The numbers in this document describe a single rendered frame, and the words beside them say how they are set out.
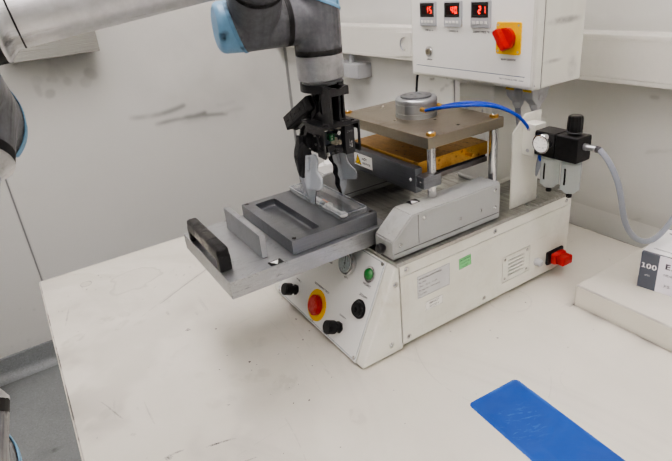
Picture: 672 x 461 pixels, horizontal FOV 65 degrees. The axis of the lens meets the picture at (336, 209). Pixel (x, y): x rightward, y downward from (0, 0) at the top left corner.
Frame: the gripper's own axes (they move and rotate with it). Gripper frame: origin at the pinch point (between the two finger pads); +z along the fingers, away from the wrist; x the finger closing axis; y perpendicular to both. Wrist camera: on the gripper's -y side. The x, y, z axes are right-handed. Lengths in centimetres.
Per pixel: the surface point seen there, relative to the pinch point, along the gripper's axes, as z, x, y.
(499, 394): 25.7, 7.8, 34.9
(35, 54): -18, -31, -131
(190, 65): -4, 24, -144
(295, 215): 2.9, -6.4, -0.2
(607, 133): 3, 69, 10
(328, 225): 1.8, -5.1, 9.0
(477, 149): -3.6, 27.5, 10.1
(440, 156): -4.5, 18.3, 10.1
